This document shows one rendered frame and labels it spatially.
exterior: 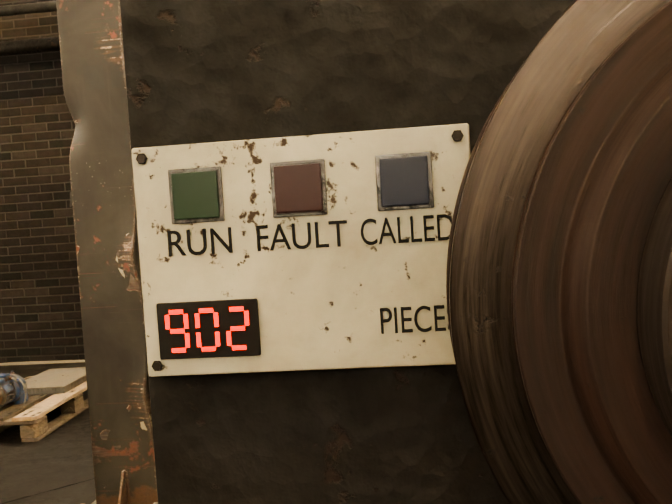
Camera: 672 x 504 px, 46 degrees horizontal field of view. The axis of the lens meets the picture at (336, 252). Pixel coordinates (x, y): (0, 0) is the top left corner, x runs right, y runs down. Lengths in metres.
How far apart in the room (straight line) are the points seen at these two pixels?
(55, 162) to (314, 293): 6.73
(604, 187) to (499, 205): 0.06
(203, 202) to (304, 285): 0.10
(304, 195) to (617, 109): 0.25
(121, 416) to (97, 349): 0.29
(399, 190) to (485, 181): 0.14
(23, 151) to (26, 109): 0.36
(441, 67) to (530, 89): 0.16
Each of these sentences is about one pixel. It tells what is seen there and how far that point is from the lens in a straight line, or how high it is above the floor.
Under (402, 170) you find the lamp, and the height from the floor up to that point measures 1.21.
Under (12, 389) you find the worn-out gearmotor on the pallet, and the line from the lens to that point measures 5.07.
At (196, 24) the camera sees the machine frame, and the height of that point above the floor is 1.33.
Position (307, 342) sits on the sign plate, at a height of 1.08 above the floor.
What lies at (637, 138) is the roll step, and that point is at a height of 1.21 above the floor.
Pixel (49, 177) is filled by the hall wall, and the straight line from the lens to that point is 7.32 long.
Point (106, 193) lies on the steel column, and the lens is 3.25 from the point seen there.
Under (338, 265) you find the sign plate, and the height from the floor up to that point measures 1.14.
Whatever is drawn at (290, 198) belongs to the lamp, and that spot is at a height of 1.19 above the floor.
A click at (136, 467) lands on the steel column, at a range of 3.37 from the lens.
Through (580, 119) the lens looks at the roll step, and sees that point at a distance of 0.45.
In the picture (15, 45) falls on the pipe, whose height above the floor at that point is 2.70.
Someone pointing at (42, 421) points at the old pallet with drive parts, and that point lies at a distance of 4.86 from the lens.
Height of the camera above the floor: 1.18
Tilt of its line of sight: 3 degrees down
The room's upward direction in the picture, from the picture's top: 4 degrees counter-clockwise
